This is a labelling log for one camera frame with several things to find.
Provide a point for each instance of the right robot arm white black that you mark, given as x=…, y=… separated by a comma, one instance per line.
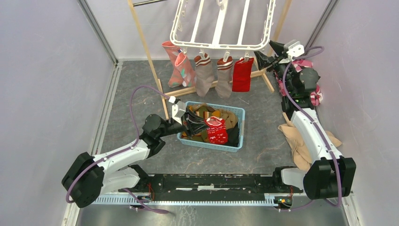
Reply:
x=330, y=174

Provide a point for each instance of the pink camouflage bag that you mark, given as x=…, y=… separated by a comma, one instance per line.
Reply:
x=316, y=96

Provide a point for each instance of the pink sock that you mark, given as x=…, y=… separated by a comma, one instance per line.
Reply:
x=183, y=65
x=172, y=52

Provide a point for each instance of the black metal rod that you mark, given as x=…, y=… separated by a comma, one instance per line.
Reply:
x=147, y=2

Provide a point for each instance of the olive yellow sock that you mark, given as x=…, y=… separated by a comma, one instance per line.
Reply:
x=205, y=111

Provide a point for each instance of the white clip hanger frame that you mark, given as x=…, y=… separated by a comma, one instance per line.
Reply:
x=215, y=43

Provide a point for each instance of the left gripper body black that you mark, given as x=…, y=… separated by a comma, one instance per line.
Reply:
x=186, y=125

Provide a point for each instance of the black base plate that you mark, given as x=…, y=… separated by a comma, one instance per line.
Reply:
x=212, y=187

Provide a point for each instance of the beige cloth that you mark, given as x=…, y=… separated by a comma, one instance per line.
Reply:
x=300, y=153

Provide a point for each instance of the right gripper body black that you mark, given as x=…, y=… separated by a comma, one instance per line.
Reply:
x=276, y=65

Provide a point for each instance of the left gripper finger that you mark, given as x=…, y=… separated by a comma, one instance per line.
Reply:
x=196, y=128
x=191, y=116

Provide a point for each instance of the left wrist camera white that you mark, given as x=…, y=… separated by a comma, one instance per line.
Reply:
x=177, y=107

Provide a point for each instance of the wooden rack frame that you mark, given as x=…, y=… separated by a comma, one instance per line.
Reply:
x=187, y=91

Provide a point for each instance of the toothed cable rail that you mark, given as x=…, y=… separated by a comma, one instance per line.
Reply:
x=126, y=199

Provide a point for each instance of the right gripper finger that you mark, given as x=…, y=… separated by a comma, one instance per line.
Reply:
x=263, y=61
x=277, y=47

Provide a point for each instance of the blue plastic basket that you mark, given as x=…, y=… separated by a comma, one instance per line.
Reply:
x=240, y=113

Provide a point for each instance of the red sock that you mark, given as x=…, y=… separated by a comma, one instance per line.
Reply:
x=216, y=131
x=241, y=77

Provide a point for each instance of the grey brown striped sock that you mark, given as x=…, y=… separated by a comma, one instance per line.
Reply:
x=204, y=74

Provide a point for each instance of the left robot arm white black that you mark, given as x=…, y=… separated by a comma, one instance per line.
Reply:
x=93, y=175

